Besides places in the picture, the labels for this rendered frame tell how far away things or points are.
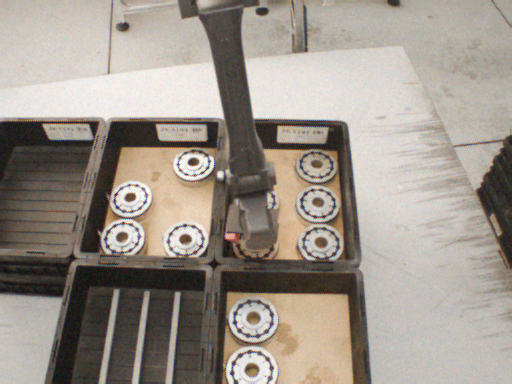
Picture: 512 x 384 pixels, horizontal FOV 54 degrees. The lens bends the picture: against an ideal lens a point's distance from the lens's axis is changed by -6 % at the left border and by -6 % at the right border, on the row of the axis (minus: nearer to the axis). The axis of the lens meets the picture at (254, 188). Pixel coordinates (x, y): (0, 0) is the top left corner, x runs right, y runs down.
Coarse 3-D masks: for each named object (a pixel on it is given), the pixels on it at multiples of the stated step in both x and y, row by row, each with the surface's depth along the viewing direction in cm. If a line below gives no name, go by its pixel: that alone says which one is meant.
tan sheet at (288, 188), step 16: (272, 160) 133; (288, 160) 133; (336, 160) 134; (288, 176) 131; (336, 176) 130; (288, 192) 128; (336, 192) 128; (288, 208) 125; (288, 224) 122; (336, 224) 122; (288, 240) 120; (288, 256) 118
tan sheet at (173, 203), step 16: (128, 160) 134; (144, 160) 134; (160, 160) 133; (128, 176) 131; (144, 176) 131; (160, 176) 131; (160, 192) 128; (176, 192) 128; (192, 192) 128; (208, 192) 128; (160, 208) 125; (176, 208) 125; (192, 208) 125; (208, 208) 125; (144, 224) 122; (160, 224) 122; (208, 224) 122; (160, 240) 120
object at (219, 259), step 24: (264, 120) 128; (288, 120) 128; (312, 120) 128; (336, 120) 128; (216, 240) 109; (216, 264) 107; (240, 264) 105; (264, 264) 105; (288, 264) 106; (312, 264) 105; (336, 264) 105
